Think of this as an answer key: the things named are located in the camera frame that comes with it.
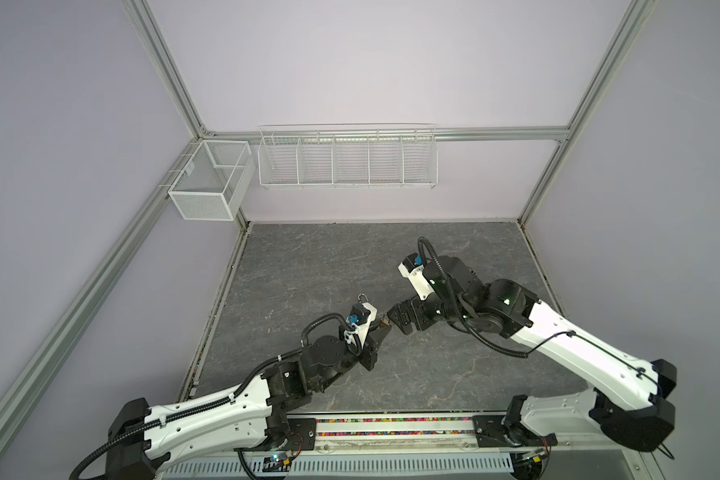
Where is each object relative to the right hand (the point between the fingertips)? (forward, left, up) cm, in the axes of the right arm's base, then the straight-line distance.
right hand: (403, 308), depth 67 cm
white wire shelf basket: (+54, +15, +5) cm, 57 cm away
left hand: (-3, +4, -4) cm, 6 cm away
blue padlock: (+18, +12, -26) cm, 33 cm away
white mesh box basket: (+50, +62, -1) cm, 79 cm away
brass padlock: (-2, +4, -3) cm, 6 cm away
